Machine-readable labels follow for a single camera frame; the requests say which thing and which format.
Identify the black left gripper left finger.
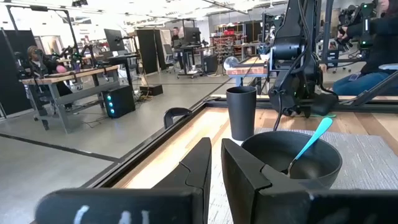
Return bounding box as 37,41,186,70
35,137,213,224

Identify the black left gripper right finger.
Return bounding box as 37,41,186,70
221,138,398,224

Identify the teal-handled black utensil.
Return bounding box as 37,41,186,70
280,116,334,179

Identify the black bowl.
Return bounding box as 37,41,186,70
240,130,343,190

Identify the person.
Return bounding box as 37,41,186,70
320,0,398,96
26,45,74,111
170,26,185,71

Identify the grey woven placemat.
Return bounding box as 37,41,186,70
207,127,398,224

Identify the tall black cup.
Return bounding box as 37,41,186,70
225,85,258,142

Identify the black clamp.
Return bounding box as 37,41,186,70
163,106,193,130

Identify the black floor box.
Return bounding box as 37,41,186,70
139,83,164,97

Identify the black computer tower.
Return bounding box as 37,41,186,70
101,85,137,119

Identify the wooden workbench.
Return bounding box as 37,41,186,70
19,64,121,135

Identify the black computer monitor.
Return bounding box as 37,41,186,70
103,28,126,53

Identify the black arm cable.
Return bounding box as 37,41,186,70
272,46,307,132

